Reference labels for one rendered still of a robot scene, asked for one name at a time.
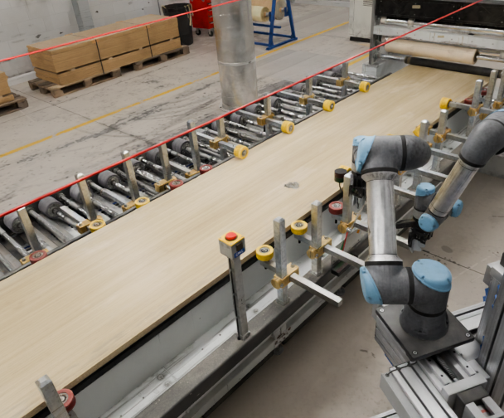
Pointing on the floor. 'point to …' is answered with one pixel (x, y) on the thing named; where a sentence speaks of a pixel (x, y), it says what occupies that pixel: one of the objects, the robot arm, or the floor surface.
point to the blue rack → (277, 27)
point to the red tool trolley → (202, 19)
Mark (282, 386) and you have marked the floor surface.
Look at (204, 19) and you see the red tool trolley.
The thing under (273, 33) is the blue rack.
